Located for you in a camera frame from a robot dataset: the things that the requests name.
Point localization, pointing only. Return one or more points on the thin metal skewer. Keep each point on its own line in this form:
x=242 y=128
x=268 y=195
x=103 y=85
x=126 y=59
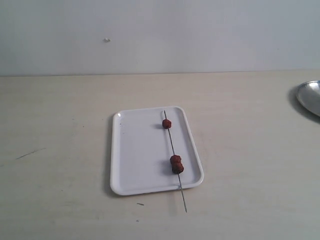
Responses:
x=178 y=175

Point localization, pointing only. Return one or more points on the round silver metal plate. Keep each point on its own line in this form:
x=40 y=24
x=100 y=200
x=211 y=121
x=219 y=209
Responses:
x=308 y=95

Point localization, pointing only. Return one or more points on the white rectangular plastic tray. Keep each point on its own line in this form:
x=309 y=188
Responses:
x=141 y=151

